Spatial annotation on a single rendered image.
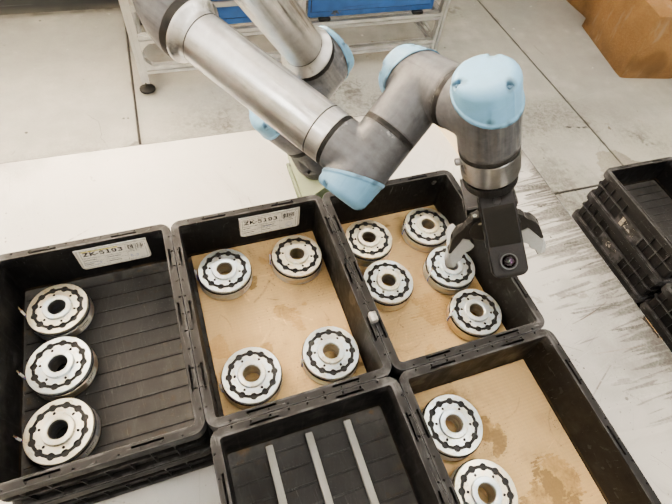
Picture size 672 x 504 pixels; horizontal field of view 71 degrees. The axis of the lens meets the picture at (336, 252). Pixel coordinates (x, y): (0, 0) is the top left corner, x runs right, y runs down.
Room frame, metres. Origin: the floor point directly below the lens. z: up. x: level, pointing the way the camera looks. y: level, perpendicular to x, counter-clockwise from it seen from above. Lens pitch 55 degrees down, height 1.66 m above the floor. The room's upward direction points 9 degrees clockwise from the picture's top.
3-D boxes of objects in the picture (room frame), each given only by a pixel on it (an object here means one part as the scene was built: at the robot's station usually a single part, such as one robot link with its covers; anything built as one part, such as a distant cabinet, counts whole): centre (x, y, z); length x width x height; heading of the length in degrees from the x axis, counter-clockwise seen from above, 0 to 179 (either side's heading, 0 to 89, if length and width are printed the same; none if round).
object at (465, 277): (0.58, -0.24, 0.86); 0.10 x 0.10 x 0.01
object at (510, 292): (0.54, -0.17, 0.87); 0.40 x 0.30 x 0.11; 26
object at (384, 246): (0.61, -0.06, 0.86); 0.10 x 0.10 x 0.01
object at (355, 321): (0.41, 0.10, 0.87); 0.40 x 0.30 x 0.11; 26
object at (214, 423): (0.41, 0.10, 0.92); 0.40 x 0.30 x 0.02; 26
